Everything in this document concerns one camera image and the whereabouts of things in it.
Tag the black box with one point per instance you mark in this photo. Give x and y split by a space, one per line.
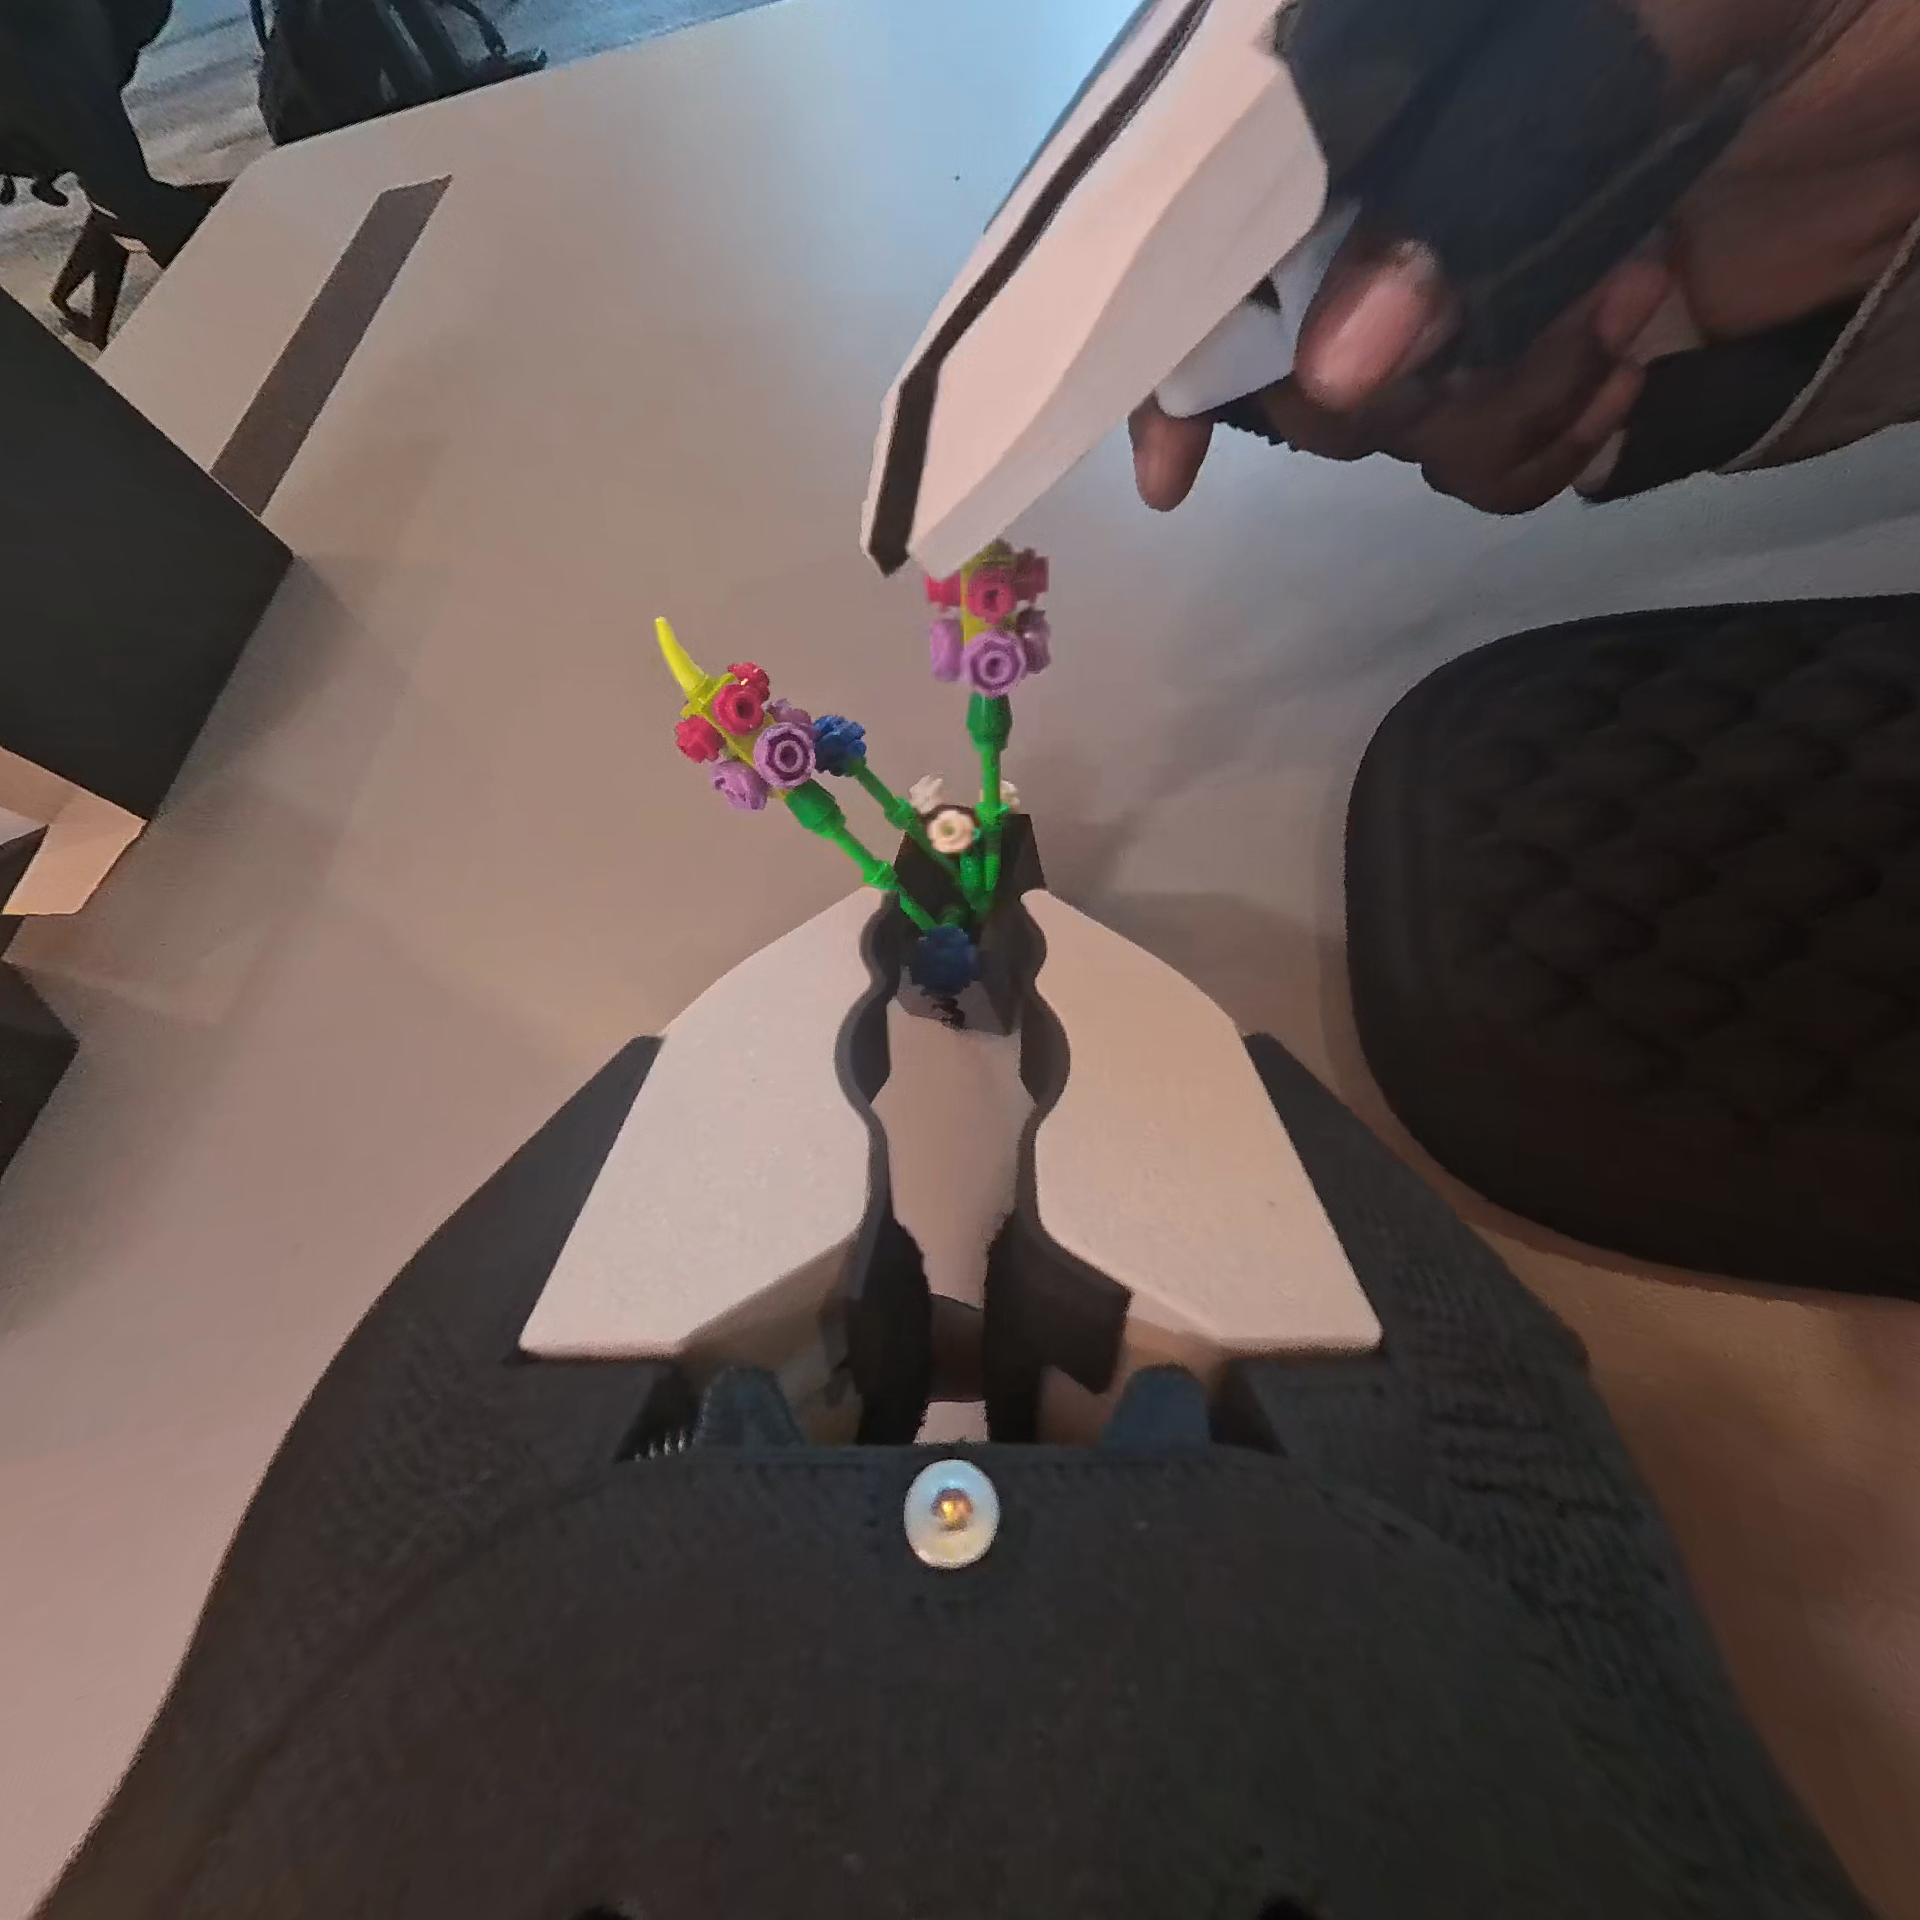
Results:
121 600

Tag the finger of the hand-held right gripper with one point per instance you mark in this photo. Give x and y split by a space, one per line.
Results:
878 480
1110 299

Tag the black office chair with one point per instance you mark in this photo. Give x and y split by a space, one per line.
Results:
77 105

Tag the black quilted seat cushion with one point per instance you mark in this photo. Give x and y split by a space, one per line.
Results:
1651 930

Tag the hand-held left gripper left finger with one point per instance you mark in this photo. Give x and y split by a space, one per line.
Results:
722 1185

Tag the toy brick flower stem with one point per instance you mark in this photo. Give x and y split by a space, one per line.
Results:
994 660

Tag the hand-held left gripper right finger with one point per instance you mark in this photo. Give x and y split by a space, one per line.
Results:
1186 1185

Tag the black backpack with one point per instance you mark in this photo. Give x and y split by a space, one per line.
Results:
375 60

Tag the person's right hand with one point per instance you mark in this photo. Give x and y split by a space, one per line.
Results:
1801 148

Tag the toy flowers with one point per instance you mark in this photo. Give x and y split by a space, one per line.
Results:
974 996

